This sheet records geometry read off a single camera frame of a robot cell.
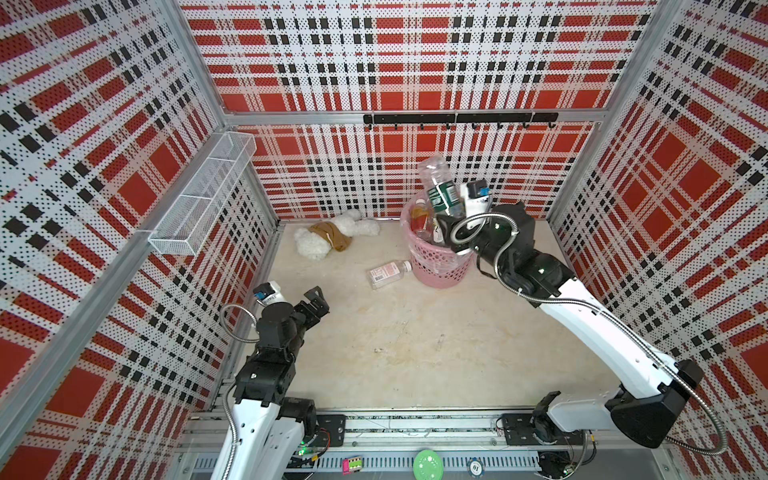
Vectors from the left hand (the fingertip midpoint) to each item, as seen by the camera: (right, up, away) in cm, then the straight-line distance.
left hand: (314, 296), depth 76 cm
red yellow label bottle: (+29, +21, +12) cm, 38 cm away
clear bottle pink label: (+18, +4, +25) cm, 30 cm away
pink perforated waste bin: (+33, +7, +10) cm, 36 cm away
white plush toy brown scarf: (-2, +17, +31) cm, 35 cm away
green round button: (+28, -37, -9) cm, 47 cm away
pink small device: (+10, -38, -9) cm, 40 cm away
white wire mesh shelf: (-44, +20, +15) cm, 50 cm away
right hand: (+35, +21, -7) cm, 42 cm away
